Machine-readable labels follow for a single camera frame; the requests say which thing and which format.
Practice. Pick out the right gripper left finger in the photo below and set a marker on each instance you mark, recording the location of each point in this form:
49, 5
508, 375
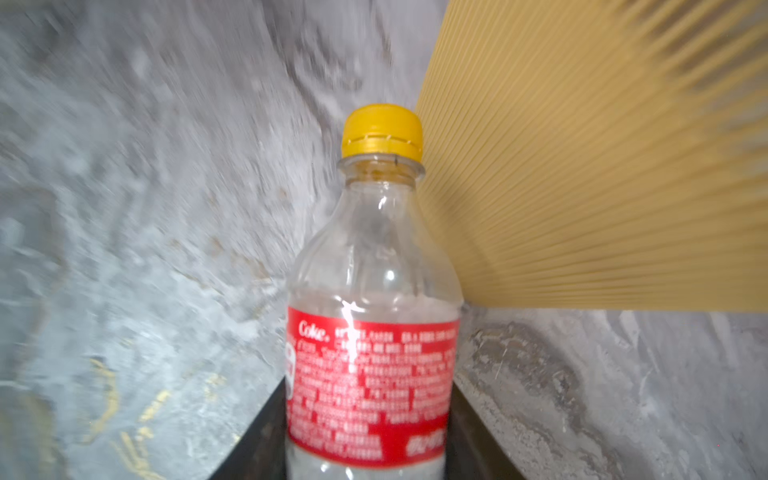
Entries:
260, 453

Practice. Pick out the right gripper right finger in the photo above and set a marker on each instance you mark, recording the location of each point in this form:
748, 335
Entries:
472, 453

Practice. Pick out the red label bottle yellow cap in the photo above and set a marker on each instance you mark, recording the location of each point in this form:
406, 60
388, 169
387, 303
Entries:
372, 319

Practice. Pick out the yellow slatted waste bin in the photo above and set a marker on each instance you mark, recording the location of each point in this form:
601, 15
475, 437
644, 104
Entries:
600, 154

